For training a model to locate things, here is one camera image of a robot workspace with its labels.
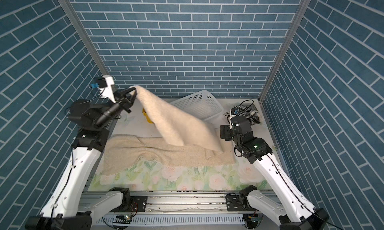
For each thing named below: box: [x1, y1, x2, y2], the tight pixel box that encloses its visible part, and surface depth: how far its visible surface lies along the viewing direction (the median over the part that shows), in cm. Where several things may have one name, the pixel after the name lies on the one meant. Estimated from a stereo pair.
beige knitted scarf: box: [102, 86, 236, 176], surface depth 89 cm
